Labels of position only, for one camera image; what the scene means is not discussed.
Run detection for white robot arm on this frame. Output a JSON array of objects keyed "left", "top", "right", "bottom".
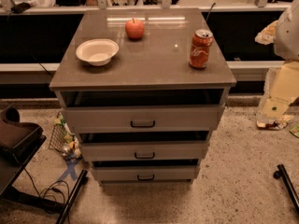
[{"left": 255, "top": 0, "right": 299, "bottom": 128}]

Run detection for white paper bowl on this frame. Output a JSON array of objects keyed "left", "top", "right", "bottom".
[{"left": 76, "top": 39, "right": 119, "bottom": 66}]

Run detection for snack packets on floor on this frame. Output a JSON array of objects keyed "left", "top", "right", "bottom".
[{"left": 256, "top": 115, "right": 299, "bottom": 138}]

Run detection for black left base leg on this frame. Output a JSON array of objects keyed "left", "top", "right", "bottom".
[{"left": 56, "top": 170, "right": 88, "bottom": 224}]

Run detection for red apple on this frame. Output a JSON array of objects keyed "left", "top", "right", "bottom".
[{"left": 125, "top": 19, "right": 145, "bottom": 40}]

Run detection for grey drawer cabinet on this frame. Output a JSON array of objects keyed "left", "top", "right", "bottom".
[{"left": 50, "top": 8, "right": 235, "bottom": 171}]

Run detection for wire mesh basket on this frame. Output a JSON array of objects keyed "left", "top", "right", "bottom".
[{"left": 49, "top": 111, "right": 81, "bottom": 160}]

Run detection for black floor cable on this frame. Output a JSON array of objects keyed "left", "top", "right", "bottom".
[{"left": 23, "top": 167, "right": 71, "bottom": 215}]

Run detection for grey bottom drawer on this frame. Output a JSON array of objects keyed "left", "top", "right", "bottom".
[{"left": 92, "top": 165, "right": 199, "bottom": 182}]

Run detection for black right base leg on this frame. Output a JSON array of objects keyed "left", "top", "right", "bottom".
[{"left": 273, "top": 164, "right": 299, "bottom": 214}]

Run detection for orange soda can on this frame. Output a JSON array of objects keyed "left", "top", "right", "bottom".
[{"left": 189, "top": 29, "right": 214, "bottom": 69}]

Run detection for grey top drawer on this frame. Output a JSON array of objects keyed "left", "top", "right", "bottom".
[{"left": 62, "top": 105, "right": 224, "bottom": 133}]

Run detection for blue tape cross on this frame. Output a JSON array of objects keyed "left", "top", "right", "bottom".
[{"left": 58, "top": 160, "right": 79, "bottom": 181}]

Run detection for black base leg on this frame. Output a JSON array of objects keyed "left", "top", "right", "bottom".
[
  {"left": 56, "top": 170, "right": 88, "bottom": 224},
  {"left": 273, "top": 164, "right": 299, "bottom": 214}
]

